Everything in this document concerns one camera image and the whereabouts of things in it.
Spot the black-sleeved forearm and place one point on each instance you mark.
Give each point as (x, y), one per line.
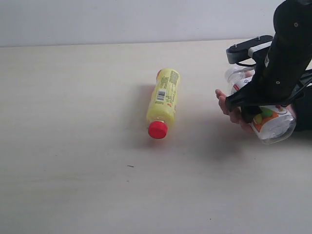
(301, 109)

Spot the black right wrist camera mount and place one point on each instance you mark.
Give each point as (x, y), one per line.
(245, 50)

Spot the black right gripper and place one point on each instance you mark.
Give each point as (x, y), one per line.
(280, 77)

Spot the clear floral-label tea bottle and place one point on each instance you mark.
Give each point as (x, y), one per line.
(275, 122)

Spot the open bare hand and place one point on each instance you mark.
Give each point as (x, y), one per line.
(234, 115)

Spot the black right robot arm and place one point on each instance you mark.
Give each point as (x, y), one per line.
(290, 17)

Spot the yellow bottle red cap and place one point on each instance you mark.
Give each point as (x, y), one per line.
(162, 106)

